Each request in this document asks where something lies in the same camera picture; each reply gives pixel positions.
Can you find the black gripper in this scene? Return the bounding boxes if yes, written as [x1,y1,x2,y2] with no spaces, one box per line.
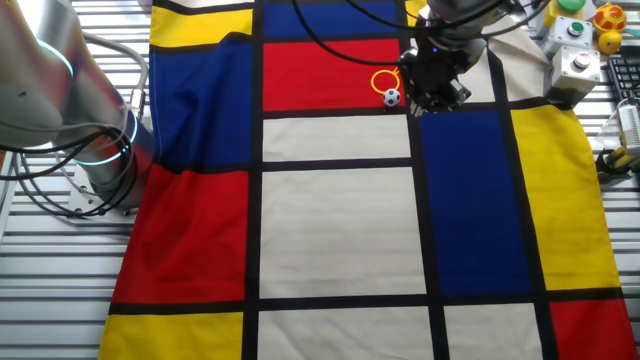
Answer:
[399,43,474,119]

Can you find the yellow bubble ring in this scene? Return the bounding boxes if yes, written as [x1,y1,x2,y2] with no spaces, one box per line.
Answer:
[369,67,402,96]

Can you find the grey box red white button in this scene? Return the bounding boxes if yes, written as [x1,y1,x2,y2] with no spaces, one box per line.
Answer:
[543,44,603,106]

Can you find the colour block patterned cloth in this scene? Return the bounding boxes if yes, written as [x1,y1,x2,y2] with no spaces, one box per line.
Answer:
[97,0,640,360]

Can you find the grey box green button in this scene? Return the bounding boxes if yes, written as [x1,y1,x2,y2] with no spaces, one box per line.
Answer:
[539,15,595,56]

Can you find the yellow box green button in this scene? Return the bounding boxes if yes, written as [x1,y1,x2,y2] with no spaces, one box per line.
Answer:
[542,0,587,27]

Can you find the yellow black clamp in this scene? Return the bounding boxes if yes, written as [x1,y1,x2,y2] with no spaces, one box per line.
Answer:
[594,145,640,184]

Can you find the black keyboard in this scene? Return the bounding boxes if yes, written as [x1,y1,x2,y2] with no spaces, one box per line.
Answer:
[605,44,640,104]

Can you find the orange yellow turtle toy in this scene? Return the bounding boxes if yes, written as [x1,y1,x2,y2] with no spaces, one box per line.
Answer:
[593,2,628,36]

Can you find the white adapter box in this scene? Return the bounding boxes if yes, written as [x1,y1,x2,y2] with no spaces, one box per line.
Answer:
[617,103,640,157]

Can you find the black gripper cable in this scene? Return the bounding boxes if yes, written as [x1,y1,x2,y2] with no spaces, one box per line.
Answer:
[291,0,546,67]

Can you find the grey base conduit cable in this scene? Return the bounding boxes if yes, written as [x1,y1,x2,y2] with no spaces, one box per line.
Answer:
[81,31,151,121]

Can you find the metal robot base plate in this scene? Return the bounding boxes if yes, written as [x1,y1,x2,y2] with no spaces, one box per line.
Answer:
[66,163,140,220]

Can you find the thin base cable bundle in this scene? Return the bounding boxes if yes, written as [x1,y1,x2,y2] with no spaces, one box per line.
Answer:
[0,122,141,220]

